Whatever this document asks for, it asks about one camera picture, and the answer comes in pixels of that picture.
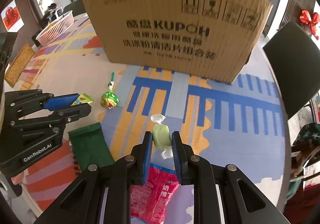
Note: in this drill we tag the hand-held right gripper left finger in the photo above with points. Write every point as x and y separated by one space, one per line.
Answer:
147 159

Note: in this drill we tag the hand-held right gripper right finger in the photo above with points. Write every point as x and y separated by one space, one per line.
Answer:
177 159

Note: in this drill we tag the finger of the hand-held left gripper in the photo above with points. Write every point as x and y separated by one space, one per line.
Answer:
75 112
62 100

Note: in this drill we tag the pale green candy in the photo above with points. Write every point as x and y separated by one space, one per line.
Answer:
161 136

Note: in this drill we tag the brown cardboard box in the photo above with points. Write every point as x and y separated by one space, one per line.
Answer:
175 14

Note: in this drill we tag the person's left hand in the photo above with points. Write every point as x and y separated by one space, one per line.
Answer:
18 180

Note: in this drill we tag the dark green snack packet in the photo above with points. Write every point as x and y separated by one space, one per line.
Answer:
90 146

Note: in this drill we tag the green yellow lollipop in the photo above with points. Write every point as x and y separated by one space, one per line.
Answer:
109 99

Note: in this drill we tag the magenta snack packet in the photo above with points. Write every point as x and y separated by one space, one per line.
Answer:
157 196

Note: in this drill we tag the white plastic basket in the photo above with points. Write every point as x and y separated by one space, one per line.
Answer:
56 30

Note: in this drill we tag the black chair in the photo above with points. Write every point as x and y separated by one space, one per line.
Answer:
75 6
292 64

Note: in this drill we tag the brown wooden door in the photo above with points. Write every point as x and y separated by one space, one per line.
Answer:
27 6

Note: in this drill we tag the teal cloth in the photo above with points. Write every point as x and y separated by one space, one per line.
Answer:
295 187

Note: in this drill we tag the dark green bag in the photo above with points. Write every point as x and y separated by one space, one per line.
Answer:
308 136

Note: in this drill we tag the red garment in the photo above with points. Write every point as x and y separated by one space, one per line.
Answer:
305 204

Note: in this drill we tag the red foil balloons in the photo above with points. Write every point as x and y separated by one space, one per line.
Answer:
310 20

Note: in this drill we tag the red wall poster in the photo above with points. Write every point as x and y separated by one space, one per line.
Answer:
12 16

